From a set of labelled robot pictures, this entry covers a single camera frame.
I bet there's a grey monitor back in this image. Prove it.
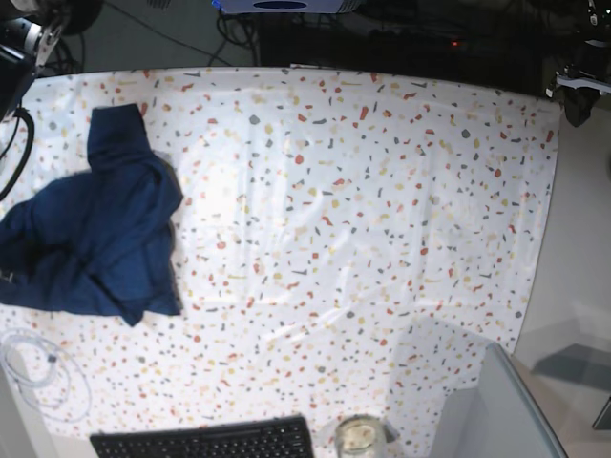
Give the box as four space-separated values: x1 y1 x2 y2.
430 343 566 458

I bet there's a navy blue t-shirt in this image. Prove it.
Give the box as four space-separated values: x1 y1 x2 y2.
1 104 182 326

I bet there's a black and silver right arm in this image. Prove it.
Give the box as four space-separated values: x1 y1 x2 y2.
1 0 71 118

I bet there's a clear glass jar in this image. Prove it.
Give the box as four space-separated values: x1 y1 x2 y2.
335 415 387 458

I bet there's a terrazzo pattern table cloth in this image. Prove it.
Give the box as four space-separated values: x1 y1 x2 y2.
1 68 561 457

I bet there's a coiled white cable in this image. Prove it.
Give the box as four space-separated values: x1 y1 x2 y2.
0 327 93 424

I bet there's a black computer keyboard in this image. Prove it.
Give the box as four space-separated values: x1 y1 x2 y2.
90 416 314 458

